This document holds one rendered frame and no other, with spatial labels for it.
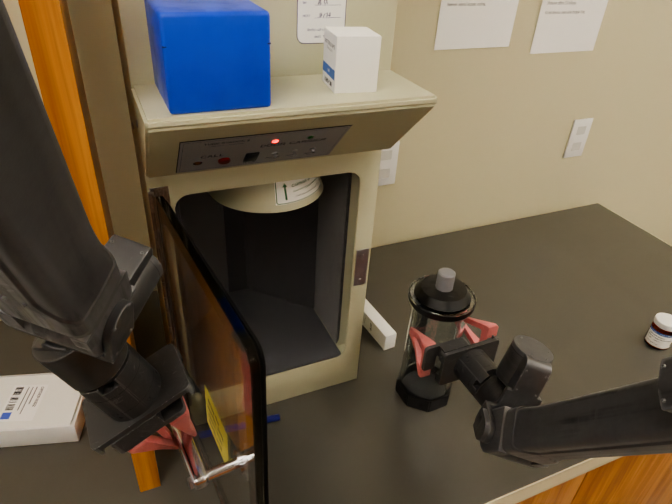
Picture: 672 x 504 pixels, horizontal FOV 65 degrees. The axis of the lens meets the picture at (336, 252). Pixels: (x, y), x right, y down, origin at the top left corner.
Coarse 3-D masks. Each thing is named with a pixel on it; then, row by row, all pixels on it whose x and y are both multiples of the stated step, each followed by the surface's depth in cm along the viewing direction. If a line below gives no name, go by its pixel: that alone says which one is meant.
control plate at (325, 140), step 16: (320, 128) 59; (336, 128) 60; (192, 144) 54; (208, 144) 55; (224, 144) 56; (240, 144) 58; (256, 144) 59; (272, 144) 60; (288, 144) 61; (304, 144) 62; (320, 144) 64; (336, 144) 65; (192, 160) 59; (208, 160) 60; (240, 160) 62; (256, 160) 64; (272, 160) 65
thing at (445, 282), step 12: (432, 276) 88; (444, 276) 83; (420, 288) 85; (432, 288) 85; (444, 288) 84; (456, 288) 85; (420, 300) 84; (432, 300) 83; (444, 300) 83; (456, 300) 83; (468, 300) 84
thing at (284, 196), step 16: (208, 192) 79; (224, 192) 76; (240, 192) 74; (256, 192) 74; (272, 192) 74; (288, 192) 75; (304, 192) 77; (320, 192) 80; (240, 208) 75; (256, 208) 74; (272, 208) 75; (288, 208) 75
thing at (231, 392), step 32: (160, 224) 63; (192, 256) 52; (192, 288) 55; (192, 320) 60; (224, 320) 46; (192, 352) 65; (224, 352) 49; (256, 352) 42; (224, 384) 52; (256, 384) 43; (192, 416) 78; (224, 416) 56; (256, 416) 45; (256, 448) 48; (224, 480) 66; (256, 480) 50
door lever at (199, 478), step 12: (180, 432) 57; (180, 444) 55; (192, 444) 55; (192, 456) 54; (192, 468) 53; (204, 468) 53; (216, 468) 53; (228, 468) 54; (240, 468) 54; (192, 480) 52; (204, 480) 52
